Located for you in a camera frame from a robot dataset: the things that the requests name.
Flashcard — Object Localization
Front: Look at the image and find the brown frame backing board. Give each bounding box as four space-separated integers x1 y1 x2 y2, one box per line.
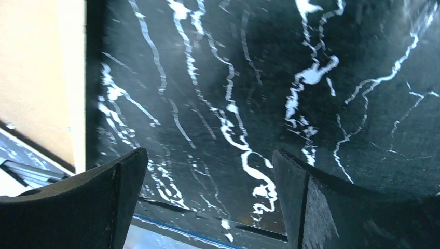
1 1 74 164

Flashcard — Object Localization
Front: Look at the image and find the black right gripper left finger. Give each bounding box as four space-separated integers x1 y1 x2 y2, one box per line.
1 148 148 248

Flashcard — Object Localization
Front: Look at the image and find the black wooden picture frame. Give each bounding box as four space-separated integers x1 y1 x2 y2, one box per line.
1 1 87 175

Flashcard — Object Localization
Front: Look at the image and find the aluminium mounting rail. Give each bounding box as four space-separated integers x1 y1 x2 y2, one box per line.
1 158 70 188

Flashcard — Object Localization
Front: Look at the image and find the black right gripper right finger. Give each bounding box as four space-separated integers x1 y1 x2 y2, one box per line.
272 149 439 248

